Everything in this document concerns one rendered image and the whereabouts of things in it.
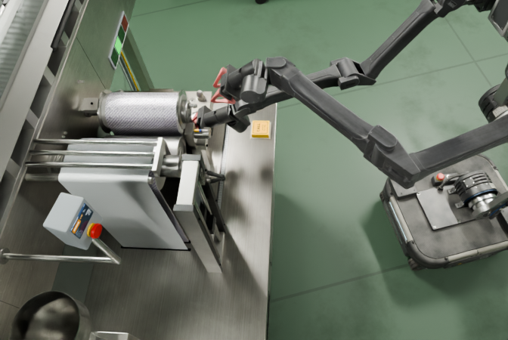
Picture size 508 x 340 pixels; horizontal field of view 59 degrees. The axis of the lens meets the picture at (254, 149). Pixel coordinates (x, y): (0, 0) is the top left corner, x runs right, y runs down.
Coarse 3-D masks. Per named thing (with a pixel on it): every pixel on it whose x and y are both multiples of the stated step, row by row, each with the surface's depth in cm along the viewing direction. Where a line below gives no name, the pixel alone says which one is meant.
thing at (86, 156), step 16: (64, 144) 120; (80, 144) 119; (96, 144) 119; (112, 144) 118; (128, 144) 118; (144, 144) 117; (160, 144) 116; (64, 160) 118; (80, 160) 118; (96, 160) 118; (112, 160) 117; (128, 160) 117; (144, 160) 116; (160, 160) 116
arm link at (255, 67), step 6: (252, 60) 127; (258, 60) 127; (246, 66) 127; (252, 66) 126; (258, 66) 127; (264, 66) 129; (246, 72) 127; (252, 72) 126; (258, 72) 126; (264, 72) 128
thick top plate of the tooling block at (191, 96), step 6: (192, 96) 178; (210, 96) 178; (192, 102) 177; (198, 102) 176; (204, 102) 176; (210, 102) 176; (192, 108) 175; (198, 108) 175; (210, 108) 176; (192, 114) 174
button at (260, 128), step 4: (252, 124) 182; (256, 124) 182; (260, 124) 182; (264, 124) 182; (268, 124) 182; (252, 128) 181; (256, 128) 181; (260, 128) 181; (264, 128) 180; (268, 128) 180; (252, 132) 180; (256, 132) 180; (260, 132) 180; (264, 132) 180; (268, 132) 180; (252, 136) 181; (256, 136) 180; (260, 136) 180; (264, 136) 180; (268, 136) 180
